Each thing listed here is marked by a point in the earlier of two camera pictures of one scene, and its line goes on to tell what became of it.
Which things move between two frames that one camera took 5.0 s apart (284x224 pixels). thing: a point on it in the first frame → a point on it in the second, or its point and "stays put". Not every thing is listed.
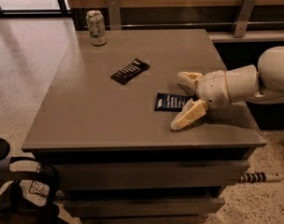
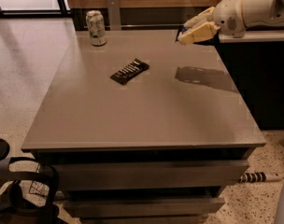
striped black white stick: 258,176 stays put
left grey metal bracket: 114,9 stays put
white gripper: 213,88 → 228,15
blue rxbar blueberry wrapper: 166,102 → 181,28
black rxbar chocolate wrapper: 123,75 stays put
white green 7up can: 96,23 stays put
